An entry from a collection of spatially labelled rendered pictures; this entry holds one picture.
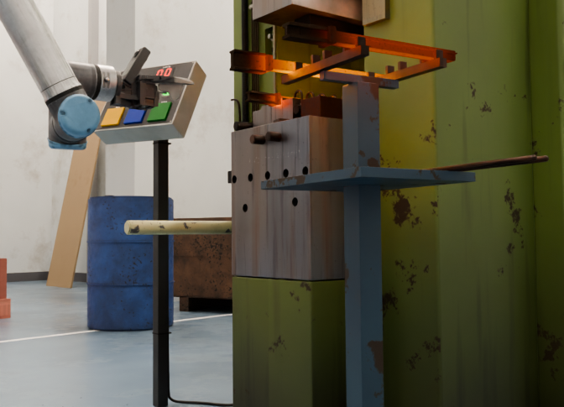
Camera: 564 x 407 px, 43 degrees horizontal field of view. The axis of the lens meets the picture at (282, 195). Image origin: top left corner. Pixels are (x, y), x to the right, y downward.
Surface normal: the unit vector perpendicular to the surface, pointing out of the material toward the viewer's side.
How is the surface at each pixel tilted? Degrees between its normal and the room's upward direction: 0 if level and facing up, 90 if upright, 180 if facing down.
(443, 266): 90
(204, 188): 90
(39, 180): 90
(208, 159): 90
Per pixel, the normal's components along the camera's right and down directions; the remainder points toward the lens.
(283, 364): -0.79, -0.03
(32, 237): 0.73, -0.04
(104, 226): -0.40, -0.05
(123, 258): 0.05, -0.06
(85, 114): 0.47, 0.02
